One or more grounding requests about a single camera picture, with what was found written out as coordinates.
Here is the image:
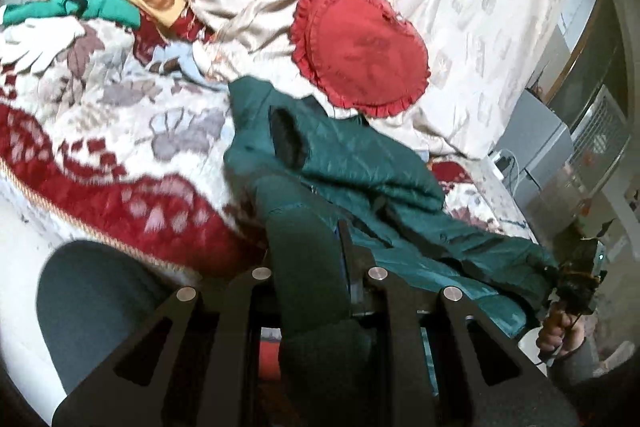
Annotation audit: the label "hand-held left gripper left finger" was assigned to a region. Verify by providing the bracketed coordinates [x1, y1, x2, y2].
[51, 267, 274, 427]

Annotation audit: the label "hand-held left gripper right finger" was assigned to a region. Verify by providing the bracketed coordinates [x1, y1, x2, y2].
[339, 219, 581, 427]

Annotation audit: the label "teal quilted puffer jacket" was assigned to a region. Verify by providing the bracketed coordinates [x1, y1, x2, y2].
[222, 76, 561, 427]

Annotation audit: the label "person's right forearm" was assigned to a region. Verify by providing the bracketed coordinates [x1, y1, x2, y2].
[547, 338, 633, 427]

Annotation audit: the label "person's right hand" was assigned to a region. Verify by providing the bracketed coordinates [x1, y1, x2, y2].
[536, 309, 586, 362]

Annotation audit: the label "grey bedside cabinet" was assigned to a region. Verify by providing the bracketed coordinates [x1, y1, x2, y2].
[495, 94, 576, 208]

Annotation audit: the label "person's leg in grey pants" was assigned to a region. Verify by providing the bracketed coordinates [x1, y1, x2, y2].
[36, 239, 176, 395]

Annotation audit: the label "floral red and white bedspread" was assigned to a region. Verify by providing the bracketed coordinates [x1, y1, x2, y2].
[0, 17, 531, 288]

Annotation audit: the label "red heart-shaped ruffled pillow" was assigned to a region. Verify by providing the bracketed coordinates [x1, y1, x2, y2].
[291, 0, 431, 118]

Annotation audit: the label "light blue cloth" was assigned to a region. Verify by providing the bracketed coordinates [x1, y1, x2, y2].
[150, 44, 226, 90]

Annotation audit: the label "beige patterned blanket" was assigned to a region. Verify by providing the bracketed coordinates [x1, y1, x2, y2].
[160, 0, 606, 158]

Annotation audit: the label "green garment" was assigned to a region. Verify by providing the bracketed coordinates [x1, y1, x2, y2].
[2, 0, 143, 28]

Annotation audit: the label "white knitted gloves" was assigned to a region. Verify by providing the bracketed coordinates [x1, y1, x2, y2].
[0, 17, 88, 75]

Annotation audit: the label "white charger with cable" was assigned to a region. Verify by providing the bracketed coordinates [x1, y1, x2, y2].
[487, 149, 521, 178]

